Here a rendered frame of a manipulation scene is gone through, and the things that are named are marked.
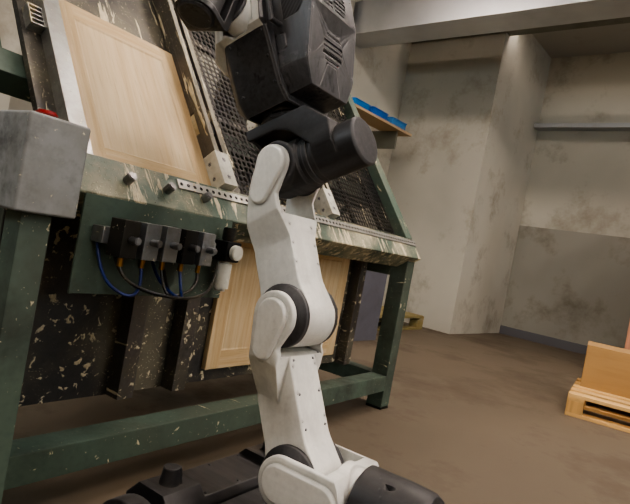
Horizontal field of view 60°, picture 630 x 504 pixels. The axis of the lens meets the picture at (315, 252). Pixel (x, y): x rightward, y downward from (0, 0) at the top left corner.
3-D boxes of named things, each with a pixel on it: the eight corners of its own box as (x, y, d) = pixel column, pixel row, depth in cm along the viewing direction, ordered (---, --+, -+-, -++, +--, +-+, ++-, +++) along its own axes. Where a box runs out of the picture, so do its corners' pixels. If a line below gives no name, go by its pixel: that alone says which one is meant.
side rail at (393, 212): (389, 246, 289) (406, 237, 284) (322, 83, 324) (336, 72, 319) (395, 248, 296) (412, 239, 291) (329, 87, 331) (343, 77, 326)
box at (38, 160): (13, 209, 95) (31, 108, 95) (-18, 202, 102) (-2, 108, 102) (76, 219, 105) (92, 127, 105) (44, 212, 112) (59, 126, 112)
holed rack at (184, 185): (178, 188, 153) (179, 187, 153) (175, 179, 154) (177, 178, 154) (415, 246, 289) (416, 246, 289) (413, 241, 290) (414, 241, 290)
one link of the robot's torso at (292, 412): (354, 498, 124) (344, 290, 131) (304, 527, 108) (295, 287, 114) (299, 489, 133) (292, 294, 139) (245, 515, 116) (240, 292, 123)
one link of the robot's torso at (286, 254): (344, 344, 128) (335, 154, 135) (301, 348, 114) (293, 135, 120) (292, 345, 137) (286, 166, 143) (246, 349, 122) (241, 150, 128)
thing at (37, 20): (25, 28, 142) (31, 21, 141) (21, 8, 144) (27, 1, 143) (40, 35, 145) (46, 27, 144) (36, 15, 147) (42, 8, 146)
